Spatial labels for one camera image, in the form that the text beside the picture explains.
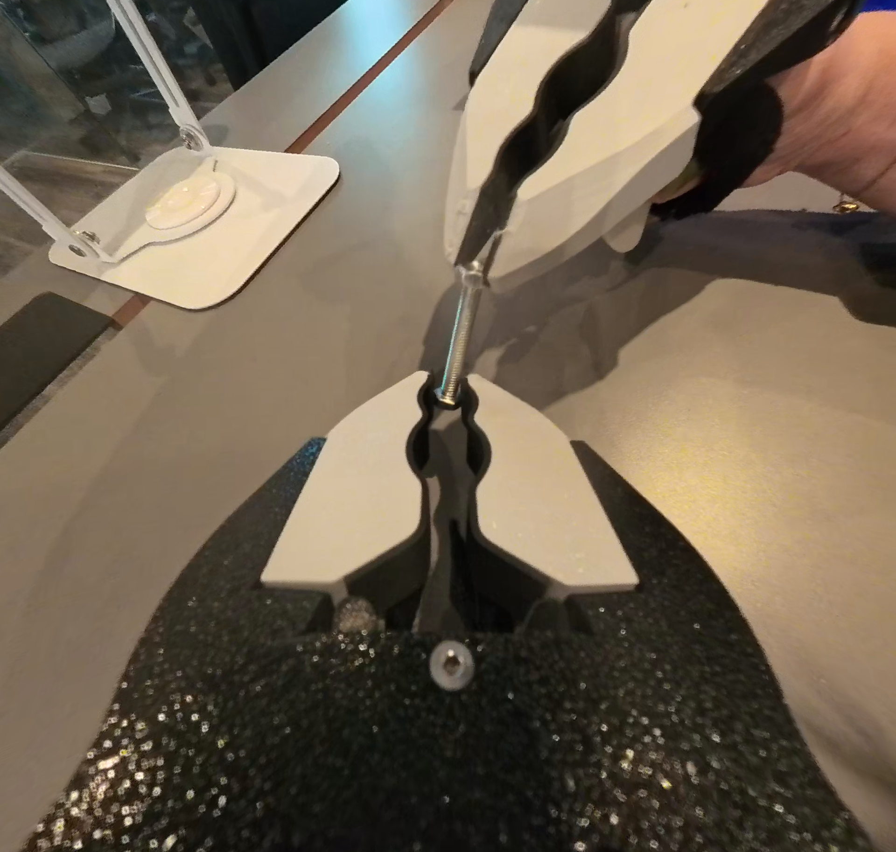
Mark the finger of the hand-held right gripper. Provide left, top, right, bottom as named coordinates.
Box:
left=445, top=0, right=631, bottom=268
left=462, top=0, right=800, bottom=286

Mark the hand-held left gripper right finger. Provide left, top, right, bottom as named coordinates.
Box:
left=462, top=374, right=639, bottom=632

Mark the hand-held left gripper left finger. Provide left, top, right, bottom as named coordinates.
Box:
left=260, top=370, right=442, bottom=618

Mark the long silver bolt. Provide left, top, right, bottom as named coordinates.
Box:
left=433, top=258, right=485, bottom=412

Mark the person's right hand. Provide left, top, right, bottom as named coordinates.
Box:
left=752, top=11, right=896, bottom=203

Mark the white desk stand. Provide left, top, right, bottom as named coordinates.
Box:
left=0, top=0, right=342, bottom=311

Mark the glass partition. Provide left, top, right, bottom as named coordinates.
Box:
left=0, top=0, right=232, bottom=167

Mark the black cable cover flap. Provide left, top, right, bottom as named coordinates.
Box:
left=0, top=291, right=114, bottom=433

